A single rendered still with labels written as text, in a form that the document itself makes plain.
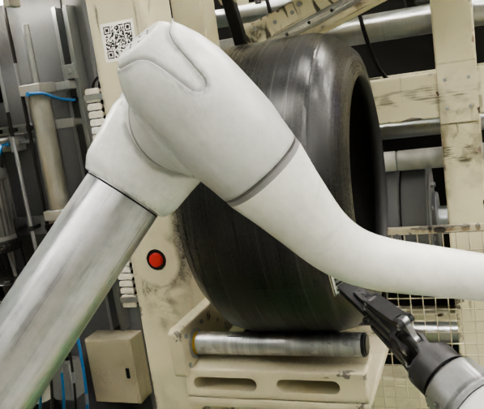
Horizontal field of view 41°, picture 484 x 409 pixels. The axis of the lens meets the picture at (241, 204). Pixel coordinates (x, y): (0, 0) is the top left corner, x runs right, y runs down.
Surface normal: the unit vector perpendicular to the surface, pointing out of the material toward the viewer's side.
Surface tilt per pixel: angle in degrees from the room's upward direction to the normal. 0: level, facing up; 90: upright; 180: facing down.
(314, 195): 83
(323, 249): 107
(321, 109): 65
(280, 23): 90
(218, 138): 96
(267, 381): 90
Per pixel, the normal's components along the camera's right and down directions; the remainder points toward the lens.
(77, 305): 0.60, 0.27
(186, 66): 0.14, -0.18
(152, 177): 0.20, 0.36
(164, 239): -0.33, 0.22
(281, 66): -0.31, -0.66
